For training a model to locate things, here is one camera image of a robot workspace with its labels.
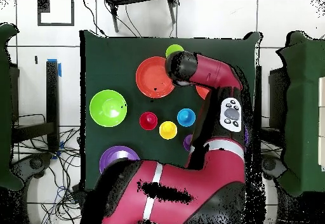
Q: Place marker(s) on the orange plastic bowl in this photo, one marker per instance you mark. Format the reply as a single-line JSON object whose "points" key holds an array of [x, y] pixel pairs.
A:
{"points": [[202, 92], [151, 79]]}

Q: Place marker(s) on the green plastic cup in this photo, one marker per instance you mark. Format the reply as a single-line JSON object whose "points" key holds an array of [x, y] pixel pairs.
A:
{"points": [[174, 48]]}

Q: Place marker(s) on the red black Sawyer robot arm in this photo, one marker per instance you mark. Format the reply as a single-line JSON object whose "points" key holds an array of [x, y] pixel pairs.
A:
{"points": [[182, 183]]}

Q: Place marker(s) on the white box stack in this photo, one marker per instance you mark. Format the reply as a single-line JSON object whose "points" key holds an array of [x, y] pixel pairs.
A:
{"points": [[322, 122]]}

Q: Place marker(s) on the red plastic cup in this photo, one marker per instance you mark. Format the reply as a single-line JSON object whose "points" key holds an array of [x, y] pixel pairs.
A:
{"points": [[148, 121]]}

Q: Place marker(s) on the yellow plastic cup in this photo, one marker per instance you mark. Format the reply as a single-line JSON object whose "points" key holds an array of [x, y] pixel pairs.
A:
{"points": [[168, 130]]}

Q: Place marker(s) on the blue plastic cup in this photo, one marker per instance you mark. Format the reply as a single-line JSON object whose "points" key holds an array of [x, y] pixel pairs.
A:
{"points": [[186, 117]]}

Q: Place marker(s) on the purple plastic cup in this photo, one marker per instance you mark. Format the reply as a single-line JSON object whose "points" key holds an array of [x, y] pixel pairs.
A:
{"points": [[187, 142]]}

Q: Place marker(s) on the green plastic bowl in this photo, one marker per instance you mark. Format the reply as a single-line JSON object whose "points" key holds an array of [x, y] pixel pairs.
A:
{"points": [[108, 108]]}

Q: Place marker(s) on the purple plastic bowl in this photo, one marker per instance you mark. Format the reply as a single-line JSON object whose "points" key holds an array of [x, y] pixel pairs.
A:
{"points": [[246, 135], [114, 154]]}

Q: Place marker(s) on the dark green tablecloth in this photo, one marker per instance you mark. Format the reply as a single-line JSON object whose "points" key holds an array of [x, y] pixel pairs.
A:
{"points": [[114, 56]]}

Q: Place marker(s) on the black beam with blue tape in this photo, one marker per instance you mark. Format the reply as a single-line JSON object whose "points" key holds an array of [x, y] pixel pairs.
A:
{"points": [[52, 94]]}

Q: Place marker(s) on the black power box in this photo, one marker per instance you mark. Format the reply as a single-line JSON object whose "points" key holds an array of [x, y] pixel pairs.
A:
{"points": [[78, 193]]}

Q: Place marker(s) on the black chair base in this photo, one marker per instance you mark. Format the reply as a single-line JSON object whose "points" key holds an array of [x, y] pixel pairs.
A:
{"points": [[271, 165], [33, 163]]}

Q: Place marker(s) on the green cloth covered table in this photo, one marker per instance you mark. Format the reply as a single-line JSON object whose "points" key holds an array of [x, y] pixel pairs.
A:
{"points": [[5, 107], [304, 107]]}

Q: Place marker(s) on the black square frame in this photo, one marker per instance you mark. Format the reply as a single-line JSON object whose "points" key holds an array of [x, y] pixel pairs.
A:
{"points": [[43, 5]]}

